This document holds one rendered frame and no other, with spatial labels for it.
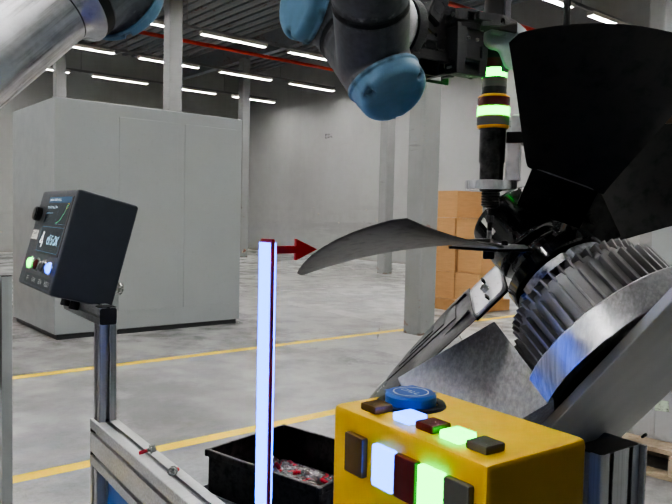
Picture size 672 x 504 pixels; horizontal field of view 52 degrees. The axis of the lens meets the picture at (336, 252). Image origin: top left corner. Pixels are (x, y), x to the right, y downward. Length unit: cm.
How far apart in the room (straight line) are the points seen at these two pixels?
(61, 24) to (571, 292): 68
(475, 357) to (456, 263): 845
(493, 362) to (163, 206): 648
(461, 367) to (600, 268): 21
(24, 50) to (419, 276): 647
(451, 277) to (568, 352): 854
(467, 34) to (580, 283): 34
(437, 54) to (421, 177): 628
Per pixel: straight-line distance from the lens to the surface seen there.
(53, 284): 126
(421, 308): 720
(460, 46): 89
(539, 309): 91
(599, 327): 84
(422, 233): 79
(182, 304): 743
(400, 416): 51
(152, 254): 722
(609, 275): 90
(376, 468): 51
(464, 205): 942
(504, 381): 91
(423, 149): 717
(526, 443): 49
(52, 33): 88
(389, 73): 69
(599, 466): 102
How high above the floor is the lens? 122
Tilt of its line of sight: 3 degrees down
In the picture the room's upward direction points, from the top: 1 degrees clockwise
